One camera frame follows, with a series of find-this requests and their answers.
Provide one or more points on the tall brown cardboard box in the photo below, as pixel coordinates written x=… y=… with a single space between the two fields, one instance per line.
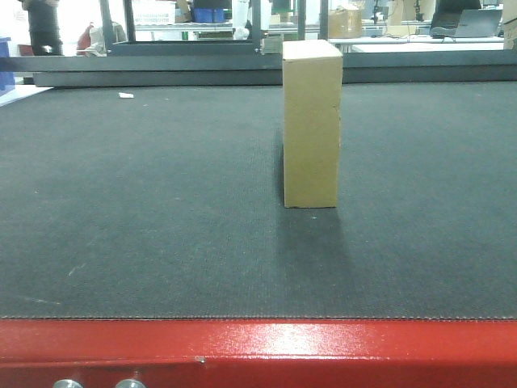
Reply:
x=312 y=83

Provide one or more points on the black conveyor belt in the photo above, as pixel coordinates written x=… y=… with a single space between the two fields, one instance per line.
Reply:
x=170 y=205

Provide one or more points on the taped cardboard box background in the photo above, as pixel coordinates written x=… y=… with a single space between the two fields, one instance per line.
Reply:
x=345 y=23

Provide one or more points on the blue storage bins background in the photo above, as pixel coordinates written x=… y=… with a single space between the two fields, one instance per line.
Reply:
x=208 y=15

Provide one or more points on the right silver knob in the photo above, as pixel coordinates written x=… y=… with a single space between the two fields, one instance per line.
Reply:
x=130 y=383

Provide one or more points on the silver knob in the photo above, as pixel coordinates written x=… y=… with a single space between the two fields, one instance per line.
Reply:
x=67 y=383
x=130 y=383

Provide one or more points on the left silver knob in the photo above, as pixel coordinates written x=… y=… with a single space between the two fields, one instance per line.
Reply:
x=67 y=383

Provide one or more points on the open grey laptop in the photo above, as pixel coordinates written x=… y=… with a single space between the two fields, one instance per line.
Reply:
x=471 y=24

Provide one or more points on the person in dark clothes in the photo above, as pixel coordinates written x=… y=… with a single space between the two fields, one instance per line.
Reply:
x=44 y=29

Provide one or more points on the red conveyor frame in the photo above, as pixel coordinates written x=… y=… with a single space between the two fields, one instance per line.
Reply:
x=260 y=352

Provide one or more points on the dark metal conveyor rail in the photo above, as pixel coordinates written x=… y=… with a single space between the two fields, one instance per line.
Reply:
x=262 y=70

